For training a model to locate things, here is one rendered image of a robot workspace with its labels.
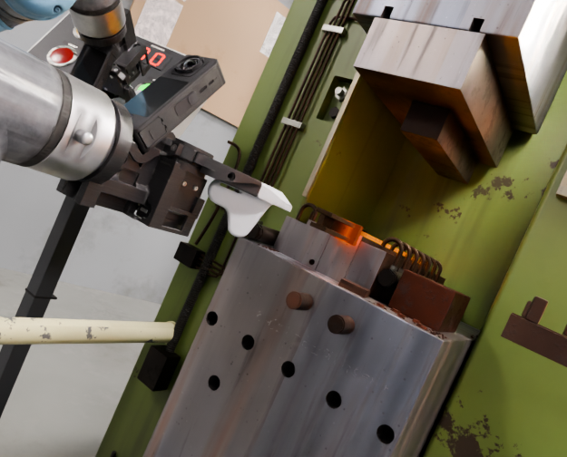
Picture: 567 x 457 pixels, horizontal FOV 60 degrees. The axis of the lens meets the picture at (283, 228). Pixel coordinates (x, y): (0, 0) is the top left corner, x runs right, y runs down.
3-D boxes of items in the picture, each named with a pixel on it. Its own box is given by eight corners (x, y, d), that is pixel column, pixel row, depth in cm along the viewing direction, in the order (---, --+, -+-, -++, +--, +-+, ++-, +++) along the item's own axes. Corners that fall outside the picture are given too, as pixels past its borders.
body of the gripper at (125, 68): (152, 72, 86) (141, 13, 76) (124, 104, 82) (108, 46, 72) (115, 56, 87) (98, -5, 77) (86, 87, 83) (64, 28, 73)
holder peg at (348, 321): (339, 337, 68) (347, 319, 68) (324, 328, 70) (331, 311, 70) (350, 337, 72) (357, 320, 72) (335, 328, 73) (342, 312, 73)
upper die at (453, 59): (460, 90, 77) (485, 33, 76) (352, 66, 87) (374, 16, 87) (496, 168, 112) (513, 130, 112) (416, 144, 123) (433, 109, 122)
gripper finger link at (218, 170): (247, 195, 50) (167, 160, 47) (253, 179, 50) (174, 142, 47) (259, 201, 46) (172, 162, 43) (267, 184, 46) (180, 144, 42)
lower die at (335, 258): (366, 296, 78) (388, 247, 78) (271, 247, 89) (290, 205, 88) (432, 309, 113) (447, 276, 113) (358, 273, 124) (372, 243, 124)
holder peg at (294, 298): (296, 312, 72) (303, 296, 72) (282, 304, 74) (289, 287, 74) (308, 313, 76) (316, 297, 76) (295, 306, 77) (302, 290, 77)
